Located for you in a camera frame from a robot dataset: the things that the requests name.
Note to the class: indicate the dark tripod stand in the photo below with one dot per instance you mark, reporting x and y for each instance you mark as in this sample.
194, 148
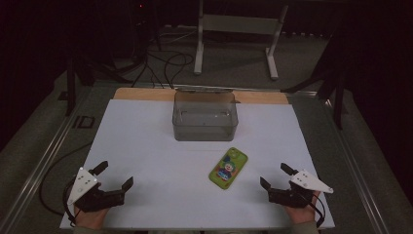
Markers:
339, 97
70, 87

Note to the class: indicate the white table mat board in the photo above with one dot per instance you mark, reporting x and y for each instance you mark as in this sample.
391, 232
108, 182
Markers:
162, 162

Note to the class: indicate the person's right hand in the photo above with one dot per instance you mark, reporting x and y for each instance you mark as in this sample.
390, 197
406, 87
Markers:
301, 214

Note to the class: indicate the person's left hand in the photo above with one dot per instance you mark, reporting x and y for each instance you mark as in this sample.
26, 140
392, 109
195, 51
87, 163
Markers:
91, 218

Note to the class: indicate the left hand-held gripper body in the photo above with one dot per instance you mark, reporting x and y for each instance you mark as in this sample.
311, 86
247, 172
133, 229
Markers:
97, 199

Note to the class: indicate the clear plastic storage box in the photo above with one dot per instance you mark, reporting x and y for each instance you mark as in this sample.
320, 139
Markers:
205, 117

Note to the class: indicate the white metal stand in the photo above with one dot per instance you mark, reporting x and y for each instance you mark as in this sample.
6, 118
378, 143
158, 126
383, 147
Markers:
238, 24

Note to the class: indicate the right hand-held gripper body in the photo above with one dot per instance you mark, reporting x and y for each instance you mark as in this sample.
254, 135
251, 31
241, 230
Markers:
292, 197

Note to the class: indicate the black rectangular floor frame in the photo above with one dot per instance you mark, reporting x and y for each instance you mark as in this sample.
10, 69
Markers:
78, 122

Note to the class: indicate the metal floor rail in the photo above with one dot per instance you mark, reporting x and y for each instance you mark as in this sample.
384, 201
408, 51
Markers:
39, 169
357, 175

